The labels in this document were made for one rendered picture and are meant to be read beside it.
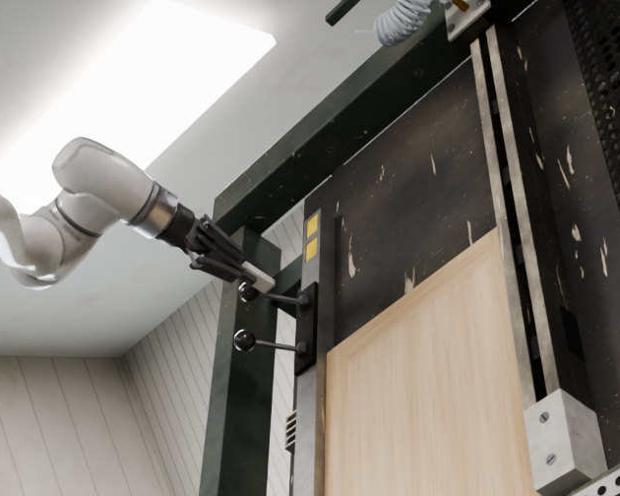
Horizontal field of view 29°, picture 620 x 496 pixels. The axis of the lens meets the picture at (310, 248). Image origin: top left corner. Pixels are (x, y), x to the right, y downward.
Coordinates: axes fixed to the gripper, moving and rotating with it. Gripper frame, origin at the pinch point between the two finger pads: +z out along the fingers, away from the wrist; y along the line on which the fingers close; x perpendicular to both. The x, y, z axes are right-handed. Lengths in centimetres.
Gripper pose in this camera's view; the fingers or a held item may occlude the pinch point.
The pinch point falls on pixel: (255, 278)
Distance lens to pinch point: 212.7
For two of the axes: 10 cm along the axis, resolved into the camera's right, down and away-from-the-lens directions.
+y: 0.2, -6.6, 7.5
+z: 7.5, 5.1, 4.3
